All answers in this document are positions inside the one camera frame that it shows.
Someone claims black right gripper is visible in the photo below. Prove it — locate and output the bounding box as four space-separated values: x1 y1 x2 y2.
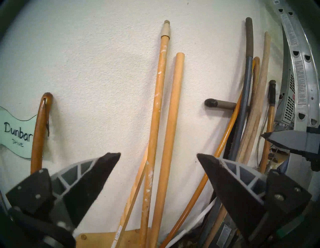
261 126 320 172

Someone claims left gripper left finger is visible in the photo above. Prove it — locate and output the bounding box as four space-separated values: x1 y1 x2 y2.
5 152 122 229

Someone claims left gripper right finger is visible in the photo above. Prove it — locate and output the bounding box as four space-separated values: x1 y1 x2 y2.
197 153 312 244

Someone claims thick plain wooden dowel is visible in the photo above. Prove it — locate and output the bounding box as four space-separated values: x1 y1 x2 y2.
149 52 185 248

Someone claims paint-speckled pole with threaded tip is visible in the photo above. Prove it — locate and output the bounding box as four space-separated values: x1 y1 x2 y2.
139 20 171 248

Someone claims grey vented unit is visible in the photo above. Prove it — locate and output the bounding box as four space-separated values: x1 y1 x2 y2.
274 25 297 125

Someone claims green and black power tool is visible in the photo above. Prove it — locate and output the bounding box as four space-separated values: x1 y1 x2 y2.
212 212 240 248

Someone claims thin flat wooden slat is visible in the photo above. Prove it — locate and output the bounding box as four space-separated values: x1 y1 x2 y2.
110 146 149 248

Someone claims white plastic pipe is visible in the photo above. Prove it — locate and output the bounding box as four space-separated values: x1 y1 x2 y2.
165 199 217 248

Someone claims small plywood board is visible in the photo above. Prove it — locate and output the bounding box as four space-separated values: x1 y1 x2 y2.
75 227 152 248

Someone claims blue shaft with grey grip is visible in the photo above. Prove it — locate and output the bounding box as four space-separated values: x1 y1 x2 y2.
197 17 254 245

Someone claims green Dunbar Drive sign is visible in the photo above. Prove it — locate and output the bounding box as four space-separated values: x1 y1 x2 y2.
0 106 38 159

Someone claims aluminium ladder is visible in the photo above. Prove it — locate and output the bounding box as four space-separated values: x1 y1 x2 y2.
270 0 320 200

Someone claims brown handle with black grip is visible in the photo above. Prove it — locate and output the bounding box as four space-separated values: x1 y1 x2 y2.
259 80 277 174

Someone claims glossy orange rake handle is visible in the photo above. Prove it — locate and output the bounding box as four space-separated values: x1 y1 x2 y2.
159 59 257 248

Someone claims thick pale wooden tool handle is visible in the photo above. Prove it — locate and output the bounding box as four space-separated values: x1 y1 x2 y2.
202 31 272 248

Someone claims dark wooden stick with cord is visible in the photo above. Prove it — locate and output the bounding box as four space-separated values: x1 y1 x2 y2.
30 92 54 175

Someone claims grey wall hook bar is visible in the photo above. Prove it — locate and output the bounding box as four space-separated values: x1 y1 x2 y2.
204 98 250 113

